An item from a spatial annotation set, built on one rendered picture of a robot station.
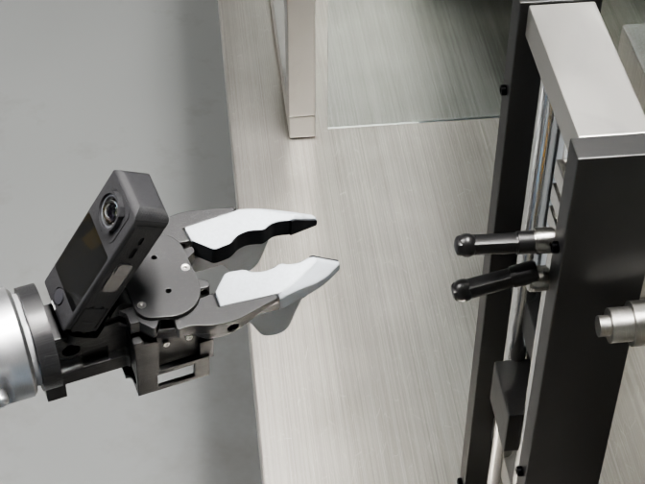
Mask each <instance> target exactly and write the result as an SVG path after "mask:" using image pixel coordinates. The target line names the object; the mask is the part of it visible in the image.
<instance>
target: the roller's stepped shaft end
mask: <svg viewBox="0 0 645 484"><path fill-rule="evenodd" d="M595 330H596V334H597V336H598V337H606V338H607V340H608V342H609V343H610V344H612V343H624V342H628V344H629V345H630V346H631V347H642V346H645V300H635V301H626V302H625V305H624V306H616V307H607V308H606V309H605V312H604V315H597V316H596V317H595Z"/></svg>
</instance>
